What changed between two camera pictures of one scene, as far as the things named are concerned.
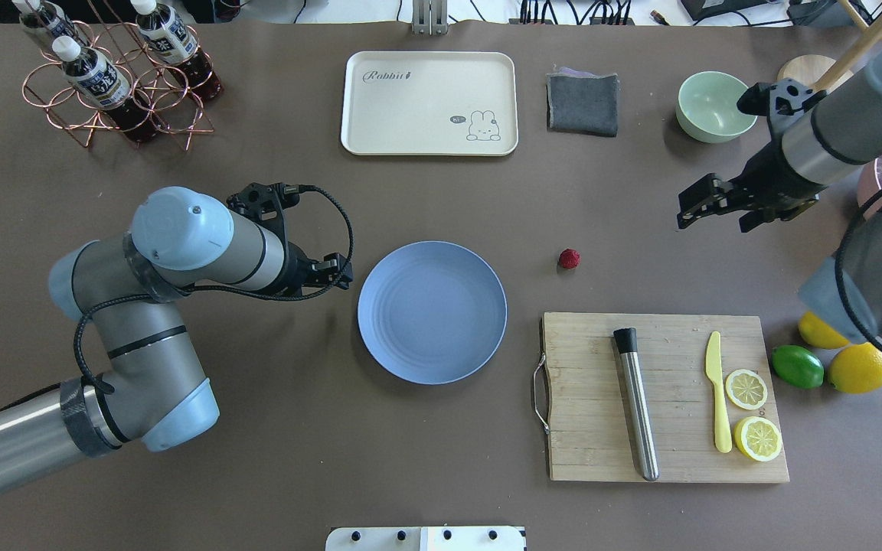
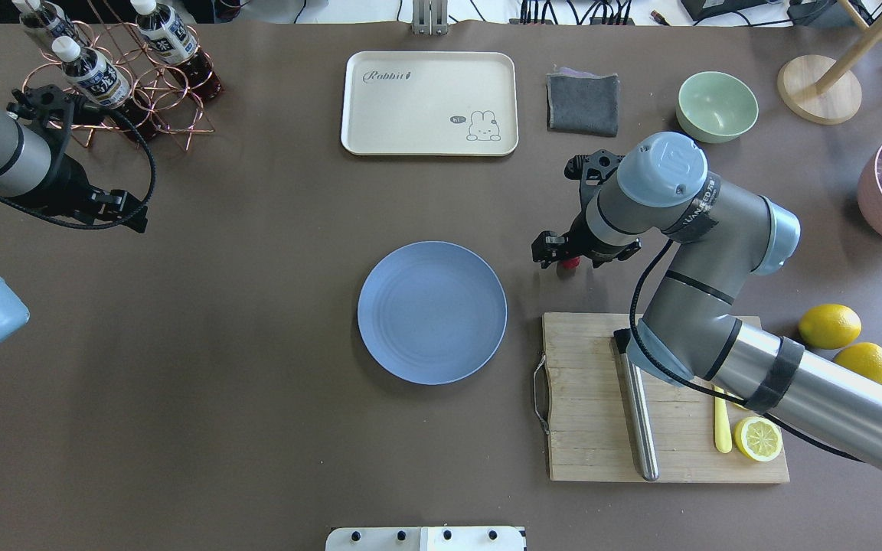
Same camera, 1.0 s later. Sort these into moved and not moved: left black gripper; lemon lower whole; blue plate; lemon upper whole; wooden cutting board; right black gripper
Moved: right black gripper; left black gripper
Not moved: wooden cutting board; lemon upper whole; lemon lower whole; blue plate
